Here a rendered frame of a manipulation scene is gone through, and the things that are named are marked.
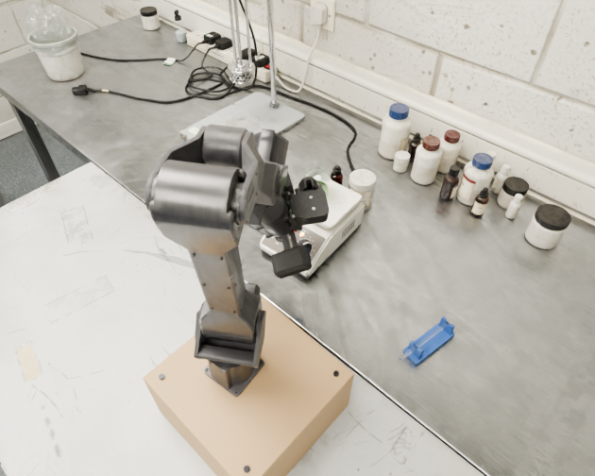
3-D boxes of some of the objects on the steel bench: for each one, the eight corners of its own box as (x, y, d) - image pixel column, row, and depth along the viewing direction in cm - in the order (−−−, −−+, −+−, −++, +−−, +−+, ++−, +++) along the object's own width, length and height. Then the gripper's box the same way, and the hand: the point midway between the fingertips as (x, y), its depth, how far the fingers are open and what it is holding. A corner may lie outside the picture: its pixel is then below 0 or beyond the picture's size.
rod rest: (416, 366, 81) (419, 356, 78) (401, 352, 83) (405, 341, 80) (454, 336, 85) (459, 325, 83) (440, 323, 87) (444, 312, 84)
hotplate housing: (308, 281, 94) (309, 255, 88) (258, 251, 99) (256, 225, 93) (367, 220, 105) (372, 193, 100) (321, 195, 111) (322, 169, 105)
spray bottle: (185, 43, 166) (179, 12, 158) (175, 42, 166) (169, 11, 158) (189, 39, 168) (183, 8, 161) (178, 38, 169) (173, 7, 161)
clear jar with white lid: (348, 194, 112) (350, 166, 106) (373, 196, 111) (378, 170, 105) (345, 211, 108) (347, 183, 102) (370, 214, 107) (375, 187, 101)
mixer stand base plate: (227, 166, 119) (226, 162, 118) (178, 134, 128) (178, 131, 127) (306, 117, 134) (306, 114, 133) (258, 93, 143) (257, 90, 142)
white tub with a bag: (52, 62, 156) (25, -6, 141) (95, 62, 156) (73, -7, 141) (36, 84, 146) (5, 13, 131) (82, 84, 147) (57, 13, 131)
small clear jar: (406, 175, 116) (409, 161, 113) (390, 172, 117) (393, 158, 114) (408, 165, 119) (411, 151, 116) (393, 162, 120) (396, 148, 116)
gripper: (239, 163, 78) (272, 199, 92) (260, 267, 71) (293, 289, 85) (273, 150, 76) (301, 189, 90) (297, 255, 69) (325, 280, 83)
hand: (291, 231), depth 84 cm, fingers open, 9 cm apart
